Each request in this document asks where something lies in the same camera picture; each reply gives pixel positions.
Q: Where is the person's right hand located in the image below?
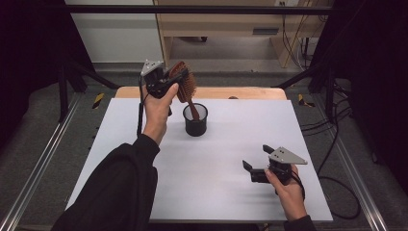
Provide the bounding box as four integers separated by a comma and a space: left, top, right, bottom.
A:
265, 167, 308, 222

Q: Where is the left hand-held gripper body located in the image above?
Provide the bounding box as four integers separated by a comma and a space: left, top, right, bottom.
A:
140, 59, 171, 99

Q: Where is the black horizontal bar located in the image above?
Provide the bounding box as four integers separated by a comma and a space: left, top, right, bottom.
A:
64, 4, 333, 15

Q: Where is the person's left hand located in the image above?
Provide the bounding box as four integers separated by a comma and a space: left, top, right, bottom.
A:
141, 82, 180, 146

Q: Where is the yellow black floor tape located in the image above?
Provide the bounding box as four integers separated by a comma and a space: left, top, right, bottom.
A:
297, 93, 316, 108
91, 92, 106, 110

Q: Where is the black curtain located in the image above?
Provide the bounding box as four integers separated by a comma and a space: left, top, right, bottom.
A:
307, 0, 408, 182
0, 0, 95, 150

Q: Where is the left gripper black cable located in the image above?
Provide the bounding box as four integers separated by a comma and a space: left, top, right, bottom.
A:
136, 75, 149, 139

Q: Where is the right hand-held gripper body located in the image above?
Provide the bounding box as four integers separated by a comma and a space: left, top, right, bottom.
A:
249, 146, 308, 187

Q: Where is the wooden hairbrush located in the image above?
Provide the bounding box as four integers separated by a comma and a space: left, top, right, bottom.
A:
167, 61, 201, 121

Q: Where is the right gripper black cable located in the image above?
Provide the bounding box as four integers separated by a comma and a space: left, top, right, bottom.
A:
290, 95, 363, 221

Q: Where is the beige office desk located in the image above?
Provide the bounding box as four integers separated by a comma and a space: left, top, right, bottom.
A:
153, 0, 335, 69

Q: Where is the black metal stand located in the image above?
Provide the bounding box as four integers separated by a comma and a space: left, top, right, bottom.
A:
57, 59, 122, 123
271, 61, 337, 122

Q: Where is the black power cable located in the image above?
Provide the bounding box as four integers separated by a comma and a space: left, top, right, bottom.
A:
280, 1, 306, 71

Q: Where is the black mesh pen holder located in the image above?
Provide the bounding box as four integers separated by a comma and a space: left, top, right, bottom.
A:
182, 102, 209, 138

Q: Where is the aluminium floor rail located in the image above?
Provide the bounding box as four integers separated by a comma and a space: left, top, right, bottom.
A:
0, 91, 84, 231
331, 128, 390, 231

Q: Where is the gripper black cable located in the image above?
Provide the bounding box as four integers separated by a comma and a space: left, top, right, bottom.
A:
290, 95, 363, 221
136, 75, 149, 139

